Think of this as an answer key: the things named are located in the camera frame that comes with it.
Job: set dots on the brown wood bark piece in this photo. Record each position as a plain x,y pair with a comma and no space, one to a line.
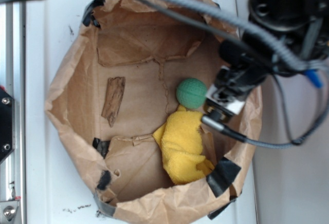
113,98

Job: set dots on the black mounting bracket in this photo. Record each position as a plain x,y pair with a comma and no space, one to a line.
6,119

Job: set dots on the brown paper bag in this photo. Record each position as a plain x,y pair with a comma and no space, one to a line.
122,165

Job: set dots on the yellow cloth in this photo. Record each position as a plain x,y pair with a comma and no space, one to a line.
181,146

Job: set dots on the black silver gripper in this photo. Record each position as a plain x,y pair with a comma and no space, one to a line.
227,96

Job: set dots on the white tray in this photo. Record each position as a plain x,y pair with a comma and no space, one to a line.
55,193

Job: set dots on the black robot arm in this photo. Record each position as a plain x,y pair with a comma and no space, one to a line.
301,25

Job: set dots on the aluminium frame rail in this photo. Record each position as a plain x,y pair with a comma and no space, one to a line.
13,170

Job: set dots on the green dimpled ball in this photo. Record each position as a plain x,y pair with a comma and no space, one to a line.
191,93

